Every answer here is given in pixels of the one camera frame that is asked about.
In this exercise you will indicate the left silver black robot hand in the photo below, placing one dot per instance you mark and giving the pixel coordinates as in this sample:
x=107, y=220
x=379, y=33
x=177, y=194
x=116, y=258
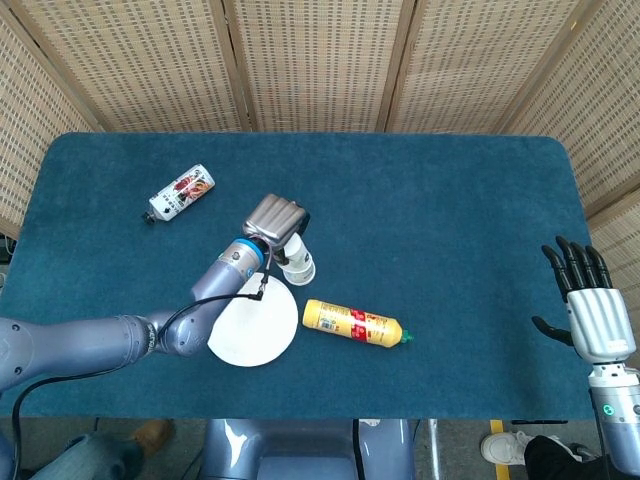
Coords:
x=275, y=220

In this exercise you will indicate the metal stand pole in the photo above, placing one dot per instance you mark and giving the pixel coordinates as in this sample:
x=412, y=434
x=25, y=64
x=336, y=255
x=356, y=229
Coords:
x=434, y=450

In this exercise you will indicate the blue carpet table cover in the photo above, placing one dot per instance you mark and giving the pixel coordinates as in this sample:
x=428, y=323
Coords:
x=450, y=200

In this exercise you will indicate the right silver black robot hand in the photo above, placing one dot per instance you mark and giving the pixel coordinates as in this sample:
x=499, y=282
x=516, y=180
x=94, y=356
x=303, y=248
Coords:
x=600, y=320

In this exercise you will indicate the yellow bottle green cap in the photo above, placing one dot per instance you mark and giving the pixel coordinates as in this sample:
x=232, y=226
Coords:
x=350, y=322

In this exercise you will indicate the woven bamboo screen panel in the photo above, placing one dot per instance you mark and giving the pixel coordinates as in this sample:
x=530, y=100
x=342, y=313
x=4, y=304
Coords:
x=610, y=125
x=150, y=60
x=475, y=60
x=320, y=60
x=30, y=125

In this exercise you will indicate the white cup green flower print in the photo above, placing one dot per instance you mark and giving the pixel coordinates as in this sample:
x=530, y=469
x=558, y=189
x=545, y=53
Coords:
x=297, y=280

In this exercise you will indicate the white floral label bottle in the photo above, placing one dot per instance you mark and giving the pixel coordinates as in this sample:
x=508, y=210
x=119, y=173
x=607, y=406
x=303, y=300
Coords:
x=180, y=192

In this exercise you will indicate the blue-grey robot torso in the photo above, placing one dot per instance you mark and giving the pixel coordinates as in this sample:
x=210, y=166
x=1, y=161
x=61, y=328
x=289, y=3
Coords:
x=300, y=450

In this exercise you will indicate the white sneaker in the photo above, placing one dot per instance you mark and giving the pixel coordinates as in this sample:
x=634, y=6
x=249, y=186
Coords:
x=502, y=447

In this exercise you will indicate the brown shoe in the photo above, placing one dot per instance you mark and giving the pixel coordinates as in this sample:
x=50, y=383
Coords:
x=155, y=435

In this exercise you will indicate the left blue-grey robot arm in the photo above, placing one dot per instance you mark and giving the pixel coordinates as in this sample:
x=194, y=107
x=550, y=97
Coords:
x=100, y=340

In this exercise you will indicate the black trousers leg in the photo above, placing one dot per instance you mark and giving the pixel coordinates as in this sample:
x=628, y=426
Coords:
x=550, y=460

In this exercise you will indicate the white paper plate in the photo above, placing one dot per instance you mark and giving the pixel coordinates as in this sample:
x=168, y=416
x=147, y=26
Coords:
x=260, y=330

